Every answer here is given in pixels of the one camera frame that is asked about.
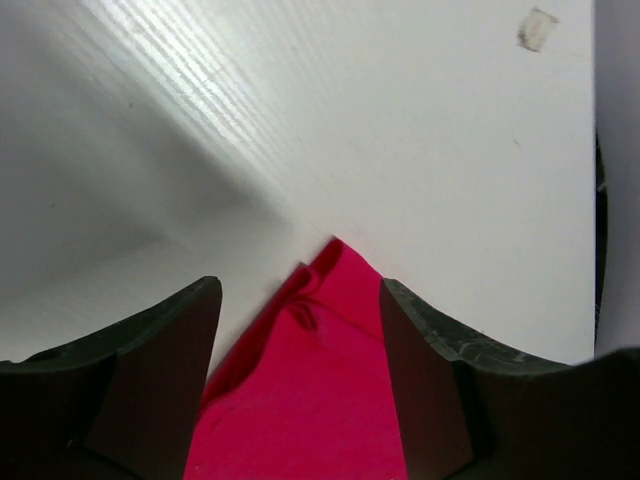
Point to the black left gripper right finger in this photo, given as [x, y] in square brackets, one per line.
[471, 407]

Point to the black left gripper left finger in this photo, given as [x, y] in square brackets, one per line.
[120, 403]

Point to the red t shirt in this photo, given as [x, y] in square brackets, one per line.
[305, 393]

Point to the small white scrap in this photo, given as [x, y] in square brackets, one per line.
[535, 29]

